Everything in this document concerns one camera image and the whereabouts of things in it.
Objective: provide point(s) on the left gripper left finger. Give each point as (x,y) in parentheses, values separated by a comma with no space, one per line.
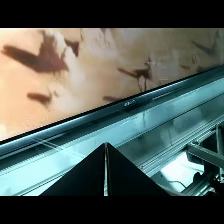
(86,176)

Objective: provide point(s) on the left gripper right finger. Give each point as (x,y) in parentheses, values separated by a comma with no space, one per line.
(130,178)

